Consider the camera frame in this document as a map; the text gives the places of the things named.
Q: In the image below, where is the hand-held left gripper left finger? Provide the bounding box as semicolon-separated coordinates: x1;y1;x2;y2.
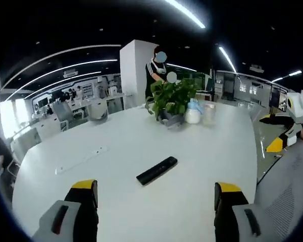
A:
31;179;99;242

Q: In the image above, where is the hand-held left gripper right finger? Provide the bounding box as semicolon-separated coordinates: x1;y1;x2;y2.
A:
214;181;270;242

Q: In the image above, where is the black remote control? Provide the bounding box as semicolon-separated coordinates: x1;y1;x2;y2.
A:
136;156;179;187

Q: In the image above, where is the grey mesh chair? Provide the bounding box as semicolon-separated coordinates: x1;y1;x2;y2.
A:
253;145;303;242

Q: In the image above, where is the white table outlet panel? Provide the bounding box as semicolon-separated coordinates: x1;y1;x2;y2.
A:
54;145;109;175

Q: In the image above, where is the clear plastic cup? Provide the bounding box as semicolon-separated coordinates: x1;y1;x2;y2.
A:
203;102;217;126

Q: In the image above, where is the white spray bottle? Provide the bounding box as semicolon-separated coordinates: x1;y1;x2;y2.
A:
184;98;202;125

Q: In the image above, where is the long ceiling light strip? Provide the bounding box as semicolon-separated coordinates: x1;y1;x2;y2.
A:
218;45;238;74
166;0;207;29

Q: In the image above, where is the white office desk row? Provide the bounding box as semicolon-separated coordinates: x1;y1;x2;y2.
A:
10;93;128;154

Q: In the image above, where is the grey plant pot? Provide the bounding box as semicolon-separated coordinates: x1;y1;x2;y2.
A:
159;112;185;129

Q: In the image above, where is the grey round-backed chair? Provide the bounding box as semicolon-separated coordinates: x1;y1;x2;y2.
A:
87;101;109;126

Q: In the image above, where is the pale blue office chair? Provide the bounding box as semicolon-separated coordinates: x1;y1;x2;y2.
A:
52;100;75;132

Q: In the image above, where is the green leafy plant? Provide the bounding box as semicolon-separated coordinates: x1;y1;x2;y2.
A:
144;78;203;125

